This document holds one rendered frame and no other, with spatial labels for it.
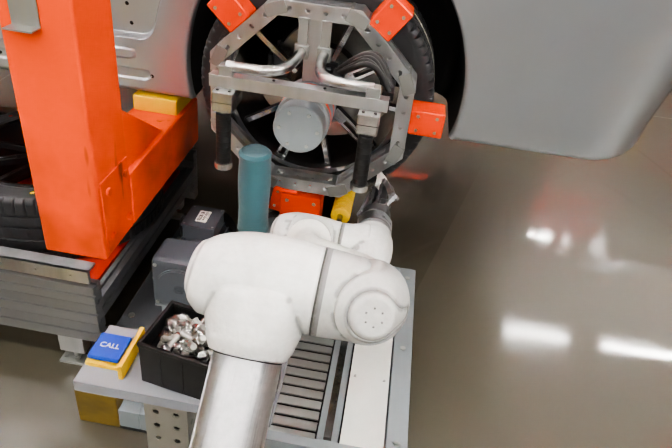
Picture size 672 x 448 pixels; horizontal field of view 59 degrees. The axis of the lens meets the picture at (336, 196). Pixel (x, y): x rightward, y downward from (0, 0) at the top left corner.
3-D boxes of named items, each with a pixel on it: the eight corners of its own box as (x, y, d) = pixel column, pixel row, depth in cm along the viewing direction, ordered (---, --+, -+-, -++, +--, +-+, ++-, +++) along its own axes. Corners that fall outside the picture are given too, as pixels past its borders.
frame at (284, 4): (395, 196, 176) (429, 12, 147) (394, 208, 170) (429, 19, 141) (217, 167, 179) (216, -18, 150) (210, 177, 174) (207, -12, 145)
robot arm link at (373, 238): (398, 222, 145) (345, 211, 145) (394, 261, 132) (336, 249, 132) (389, 256, 150) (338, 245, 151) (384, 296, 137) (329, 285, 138)
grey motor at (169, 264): (247, 268, 218) (249, 188, 199) (210, 353, 182) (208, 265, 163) (199, 260, 219) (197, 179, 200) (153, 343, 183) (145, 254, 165)
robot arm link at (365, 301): (414, 257, 95) (331, 240, 95) (425, 278, 77) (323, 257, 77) (398, 336, 95) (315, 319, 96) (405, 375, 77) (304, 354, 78)
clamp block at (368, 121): (379, 121, 143) (383, 100, 140) (376, 137, 135) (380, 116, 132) (359, 118, 143) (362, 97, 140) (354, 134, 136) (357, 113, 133)
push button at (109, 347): (132, 343, 134) (131, 336, 133) (118, 367, 128) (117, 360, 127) (103, 338, 135) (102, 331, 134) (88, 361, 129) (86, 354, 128)
